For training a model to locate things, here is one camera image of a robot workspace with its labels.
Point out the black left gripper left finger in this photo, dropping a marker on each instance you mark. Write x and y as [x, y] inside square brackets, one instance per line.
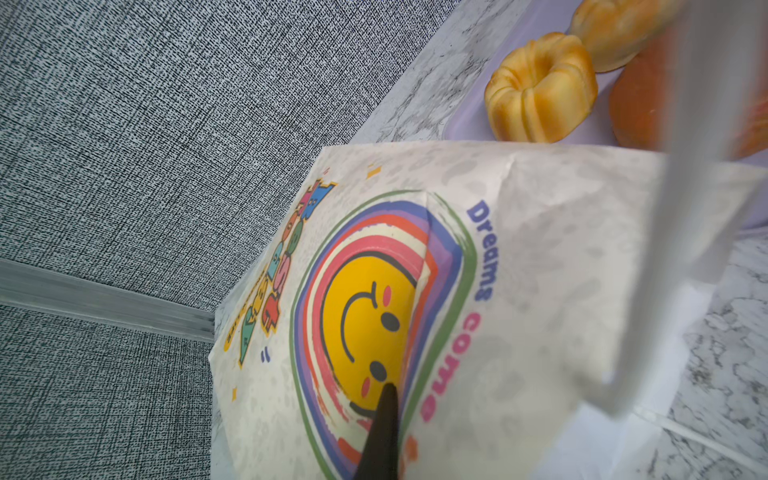
[379, 458]

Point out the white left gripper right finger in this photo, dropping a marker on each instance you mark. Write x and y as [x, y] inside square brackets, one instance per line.
[719, 60]

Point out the orange brown fake bread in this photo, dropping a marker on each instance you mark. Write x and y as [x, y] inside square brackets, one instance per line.
[640, 96]

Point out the pale yellow fake bun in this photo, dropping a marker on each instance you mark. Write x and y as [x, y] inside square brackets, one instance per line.
[614, 32]

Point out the yellow bundt fake bread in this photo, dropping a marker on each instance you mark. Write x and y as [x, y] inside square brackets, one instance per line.
[541, 91]

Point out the white printed paper bag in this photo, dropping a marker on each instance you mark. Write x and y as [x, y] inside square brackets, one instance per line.
[489, 282]

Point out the lilac plastic tray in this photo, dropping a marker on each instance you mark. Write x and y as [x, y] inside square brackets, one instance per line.
[470, 121]

